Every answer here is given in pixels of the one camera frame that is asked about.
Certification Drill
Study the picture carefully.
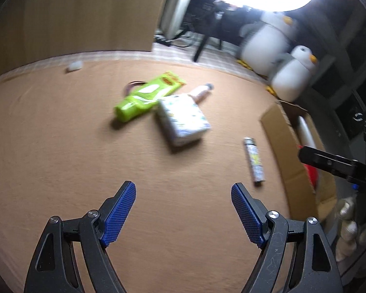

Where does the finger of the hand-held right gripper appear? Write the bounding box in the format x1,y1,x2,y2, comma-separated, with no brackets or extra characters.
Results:
298,146,356,179

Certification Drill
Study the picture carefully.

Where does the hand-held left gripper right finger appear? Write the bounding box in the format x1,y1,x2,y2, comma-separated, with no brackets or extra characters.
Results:
231,182,344,293

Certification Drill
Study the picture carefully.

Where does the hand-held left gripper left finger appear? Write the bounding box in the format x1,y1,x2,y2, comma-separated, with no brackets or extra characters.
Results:
24,181,137,293

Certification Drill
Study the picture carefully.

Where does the red fabric pouch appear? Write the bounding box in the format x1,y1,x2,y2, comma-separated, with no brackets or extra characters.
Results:
303,163,320,190

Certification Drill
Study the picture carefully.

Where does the white squeeze bottle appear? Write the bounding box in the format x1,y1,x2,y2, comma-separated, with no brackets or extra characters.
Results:
296,115,317,150

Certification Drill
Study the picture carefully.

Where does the cardboard box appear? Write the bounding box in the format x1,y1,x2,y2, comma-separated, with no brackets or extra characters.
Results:
259,100,339,220

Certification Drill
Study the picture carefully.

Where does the patterned lighter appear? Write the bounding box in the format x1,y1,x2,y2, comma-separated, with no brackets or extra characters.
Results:
243,137,265,186

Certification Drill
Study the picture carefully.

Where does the white tissue pack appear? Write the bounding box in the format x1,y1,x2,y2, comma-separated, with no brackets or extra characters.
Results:
156,94,211,147

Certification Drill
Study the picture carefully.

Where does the green squeeze tube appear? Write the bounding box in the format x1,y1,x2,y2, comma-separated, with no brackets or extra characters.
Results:
114,71,186,123

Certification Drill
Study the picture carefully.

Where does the small white bottle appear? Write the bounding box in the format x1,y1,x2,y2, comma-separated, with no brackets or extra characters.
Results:
187,83,214,104

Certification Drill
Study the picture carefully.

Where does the small penguin plush toy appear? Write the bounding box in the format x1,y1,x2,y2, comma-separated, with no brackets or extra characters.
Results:
267,46,320,102

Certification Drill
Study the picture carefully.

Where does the large penguin plush toy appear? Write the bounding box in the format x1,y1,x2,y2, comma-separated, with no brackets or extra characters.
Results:
238,11,298,77

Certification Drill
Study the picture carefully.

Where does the plaid bed sheet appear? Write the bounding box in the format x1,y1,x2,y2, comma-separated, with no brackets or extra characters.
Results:
0,43,269,83

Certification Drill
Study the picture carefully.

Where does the large laminate wooden board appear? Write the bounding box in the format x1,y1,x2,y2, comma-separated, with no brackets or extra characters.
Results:
0,0,170,68

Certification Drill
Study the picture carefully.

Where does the brown hair tie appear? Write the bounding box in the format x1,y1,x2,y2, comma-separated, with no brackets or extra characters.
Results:
124,80,147,96

